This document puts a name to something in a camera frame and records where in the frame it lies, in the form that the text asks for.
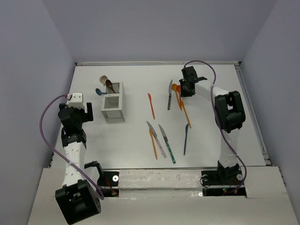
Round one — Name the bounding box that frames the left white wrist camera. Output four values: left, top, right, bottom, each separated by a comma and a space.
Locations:
67, 92, 84, 109

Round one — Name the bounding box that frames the white foam front board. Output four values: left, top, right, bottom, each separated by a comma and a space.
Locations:
25, 165, 296, 225

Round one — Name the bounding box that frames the steel knife green handle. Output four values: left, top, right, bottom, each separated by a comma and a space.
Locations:
158, 124, 176, 164

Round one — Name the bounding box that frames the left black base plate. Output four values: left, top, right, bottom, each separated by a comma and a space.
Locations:
97, 170, 120, 197

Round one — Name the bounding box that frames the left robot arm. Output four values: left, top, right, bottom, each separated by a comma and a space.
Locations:
55, 103, 104, 225

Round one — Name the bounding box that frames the purple cable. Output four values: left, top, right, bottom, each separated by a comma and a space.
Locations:
40, 93, 105, 200
182, 60, 248, 195

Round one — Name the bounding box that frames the red-orange plastic spoon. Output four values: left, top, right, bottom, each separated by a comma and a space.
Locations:
176, 85, 182, 111

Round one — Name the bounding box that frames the blue plastic knife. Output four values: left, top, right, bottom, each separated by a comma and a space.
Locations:
183, 124, 189, 155

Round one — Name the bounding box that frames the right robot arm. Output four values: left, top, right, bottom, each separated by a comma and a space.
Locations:
180, 66, 246, 186

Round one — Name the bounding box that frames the blue plastic spoon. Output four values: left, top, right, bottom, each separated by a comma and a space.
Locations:
95, 88, 107, 96

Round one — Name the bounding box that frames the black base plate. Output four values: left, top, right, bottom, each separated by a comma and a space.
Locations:
97, 170, 120, 197
199, 170, 247, 197

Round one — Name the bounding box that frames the orange plastic knife long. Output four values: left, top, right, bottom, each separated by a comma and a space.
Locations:
181, 100, 191, 128

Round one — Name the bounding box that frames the steel knife pink handle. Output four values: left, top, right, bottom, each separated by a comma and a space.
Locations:
146, 121, 167, 158

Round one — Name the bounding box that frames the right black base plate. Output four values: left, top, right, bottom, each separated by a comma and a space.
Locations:
199, 170, 247, 197

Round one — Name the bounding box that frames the red-orange plastic knife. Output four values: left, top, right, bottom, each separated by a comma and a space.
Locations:
148, 93, 155, 120

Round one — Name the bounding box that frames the orange plastic knife front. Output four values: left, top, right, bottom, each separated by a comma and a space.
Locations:
149, 128, 158, 160

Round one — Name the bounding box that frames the white two-compartment utensil caddy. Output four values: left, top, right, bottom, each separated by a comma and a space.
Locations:
101, 81, 126, 123

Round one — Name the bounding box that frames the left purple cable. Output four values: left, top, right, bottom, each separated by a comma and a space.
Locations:
40, 93, 105, 200

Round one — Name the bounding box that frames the aluminium rail edge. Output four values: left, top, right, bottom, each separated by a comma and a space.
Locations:
75, 61, 240, 66
234, 61, 273, 166

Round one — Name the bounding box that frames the aluminium rail right edge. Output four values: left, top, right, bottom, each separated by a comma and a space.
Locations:
234, 61, 273, 166

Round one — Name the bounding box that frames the beige wooden spoon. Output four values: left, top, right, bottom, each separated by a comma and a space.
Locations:
99, 75, 108, 84

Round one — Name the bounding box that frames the steel knife dark handle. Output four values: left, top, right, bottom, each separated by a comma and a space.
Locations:
167, 80, 173, 110

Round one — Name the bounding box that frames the dark brown wooden spoon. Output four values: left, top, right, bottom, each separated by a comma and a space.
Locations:
105, 79, 115, 93

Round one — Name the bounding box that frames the yellow-orange plastic spoon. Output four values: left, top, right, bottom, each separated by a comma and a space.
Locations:
172, 83, 181, 109

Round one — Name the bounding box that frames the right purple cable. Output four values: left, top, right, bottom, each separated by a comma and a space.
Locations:
182, 60, 248, 195

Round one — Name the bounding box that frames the aluminium rail back edge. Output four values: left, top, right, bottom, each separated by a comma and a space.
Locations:
75, 61, 240, 66

